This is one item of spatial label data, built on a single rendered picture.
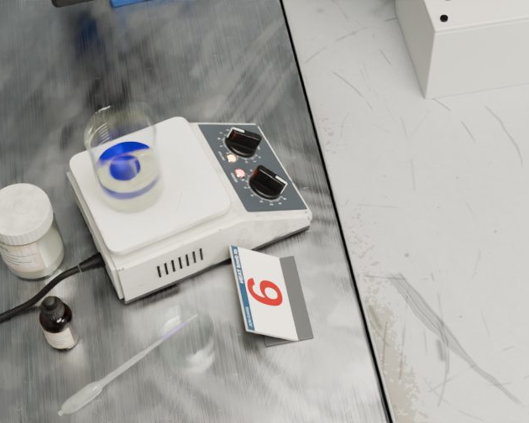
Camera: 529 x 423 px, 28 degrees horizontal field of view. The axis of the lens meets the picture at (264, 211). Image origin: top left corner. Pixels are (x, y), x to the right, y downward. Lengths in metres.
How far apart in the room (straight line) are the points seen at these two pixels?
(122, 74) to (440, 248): 0.40
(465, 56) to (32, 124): 0.46
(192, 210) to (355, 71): 0.30
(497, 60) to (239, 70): 0.28
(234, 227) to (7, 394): 0.25
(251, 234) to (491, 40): 0.32
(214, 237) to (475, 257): 0.25
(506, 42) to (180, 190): 0.37
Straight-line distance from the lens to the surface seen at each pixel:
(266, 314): 0.96
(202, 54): 1.18
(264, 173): 0.99
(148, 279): 0.97
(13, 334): 1.01
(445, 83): 1.13
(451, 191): 1.07
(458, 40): 1.08
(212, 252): 0.98
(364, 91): 1.14
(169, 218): 0.94
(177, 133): 1.00
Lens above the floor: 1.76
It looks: 56 degrees down
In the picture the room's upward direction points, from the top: 3 degrees counter-clockwise
